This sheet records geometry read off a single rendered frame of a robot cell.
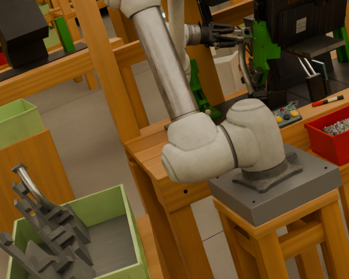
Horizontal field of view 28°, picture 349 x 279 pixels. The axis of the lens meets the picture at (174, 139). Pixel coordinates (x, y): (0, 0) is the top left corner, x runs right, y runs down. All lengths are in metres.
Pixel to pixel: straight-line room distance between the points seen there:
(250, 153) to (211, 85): 1.08
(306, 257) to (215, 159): 0.66
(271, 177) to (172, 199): 0.54
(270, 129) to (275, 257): 0.41
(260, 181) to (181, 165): 0.28
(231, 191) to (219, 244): 1.61
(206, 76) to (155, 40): 1.02
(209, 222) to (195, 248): 1.38
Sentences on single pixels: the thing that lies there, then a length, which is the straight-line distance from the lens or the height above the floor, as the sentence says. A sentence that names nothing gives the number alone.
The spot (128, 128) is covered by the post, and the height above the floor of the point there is 0.93.
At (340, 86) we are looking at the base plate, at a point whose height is 0.90.
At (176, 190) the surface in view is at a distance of 2.68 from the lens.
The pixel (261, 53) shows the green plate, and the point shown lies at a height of 1.14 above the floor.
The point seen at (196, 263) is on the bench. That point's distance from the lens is 2.83.
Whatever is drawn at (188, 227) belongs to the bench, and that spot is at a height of 0.66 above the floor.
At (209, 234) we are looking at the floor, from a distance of 4.05.
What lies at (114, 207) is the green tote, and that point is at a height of 0.88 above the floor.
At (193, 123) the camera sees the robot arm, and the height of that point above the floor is 1.20.
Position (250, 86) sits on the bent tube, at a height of 1.01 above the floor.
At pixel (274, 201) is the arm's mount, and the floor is 0.90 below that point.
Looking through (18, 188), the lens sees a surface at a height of 1.13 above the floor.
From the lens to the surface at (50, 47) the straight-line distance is 9.77.
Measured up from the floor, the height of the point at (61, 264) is 0.95.
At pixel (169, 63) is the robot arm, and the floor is 1.38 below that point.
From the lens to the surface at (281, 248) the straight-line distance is 2.32.
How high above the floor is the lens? 1.92
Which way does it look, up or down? 20 degrees down
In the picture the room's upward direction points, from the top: 18 degrees counter-clockwise
